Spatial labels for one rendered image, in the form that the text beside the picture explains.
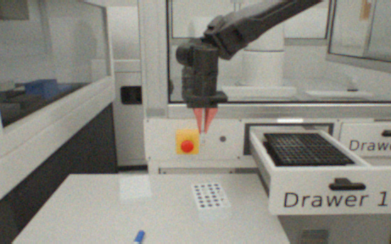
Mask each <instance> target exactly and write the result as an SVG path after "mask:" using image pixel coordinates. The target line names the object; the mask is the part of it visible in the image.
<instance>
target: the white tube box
mask: <svg viewBox="0 0 391 244"><path fill-rule="evenodd" d="M204 188H206V189H208V194H204ZM220 191H224V190H223V188H222V186H221V184H220V182H210V183H202V184H192V185H191V198H192V201H193V207H194V210H195V213H196V217H197V221H198V222H199V223H203V222H210V221H216V220H223V219H231V217H232V205H231V204H230V202H229V201H228V199H227V196H226V193H225V192H224V197H220V196H219V192H220ZM224 198H226V199H227V205H223V199H224Z"/></svg>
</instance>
